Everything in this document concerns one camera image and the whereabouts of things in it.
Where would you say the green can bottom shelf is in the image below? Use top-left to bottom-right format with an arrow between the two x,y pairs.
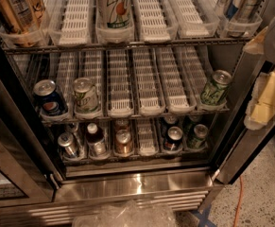
187,124 -> 208,149

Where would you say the blue silver tall can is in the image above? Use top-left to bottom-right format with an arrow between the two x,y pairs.
215,0 -> 263,38

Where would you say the clear plastic bag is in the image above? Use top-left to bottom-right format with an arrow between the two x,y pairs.
71,201 -> 178,227

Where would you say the green soda can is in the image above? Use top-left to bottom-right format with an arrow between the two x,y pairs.
200,70 -> 232,106

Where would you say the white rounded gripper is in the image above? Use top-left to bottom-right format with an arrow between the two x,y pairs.
243,16 -> 275,131

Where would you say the white green 7up can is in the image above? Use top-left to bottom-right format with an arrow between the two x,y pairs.
73,78 -> 98,114

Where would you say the blue tape cross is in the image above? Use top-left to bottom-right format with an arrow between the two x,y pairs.
191,205 -> 217,227

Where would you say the white 7up zero can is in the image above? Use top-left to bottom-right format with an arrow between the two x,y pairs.
96,0 -> 131,29

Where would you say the orange cable on floor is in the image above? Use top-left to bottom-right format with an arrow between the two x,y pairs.
232,175 -> 245,227

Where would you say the gold can top shelf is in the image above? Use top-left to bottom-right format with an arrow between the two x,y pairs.
0,0 -> 46,48

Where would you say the dark bottle white cap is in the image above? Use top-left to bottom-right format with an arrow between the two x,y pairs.
86,123 -> 107,156

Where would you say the blue pepsi can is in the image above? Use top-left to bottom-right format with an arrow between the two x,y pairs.
33,79 -> 68,116

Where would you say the stainless steel fridge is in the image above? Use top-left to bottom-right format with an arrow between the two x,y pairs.
0,0 -> 275,227

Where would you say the dark blue can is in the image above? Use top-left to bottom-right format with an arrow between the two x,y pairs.
163,126 -> 183,151

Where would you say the copper brown can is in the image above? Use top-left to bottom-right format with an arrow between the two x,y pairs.
115,130 -> 133,154

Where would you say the silver can bottom shelf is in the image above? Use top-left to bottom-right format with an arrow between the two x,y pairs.
58,132 -> 78,158

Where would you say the glass fridge door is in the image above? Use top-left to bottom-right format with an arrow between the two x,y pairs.
0,44 -> 63,208

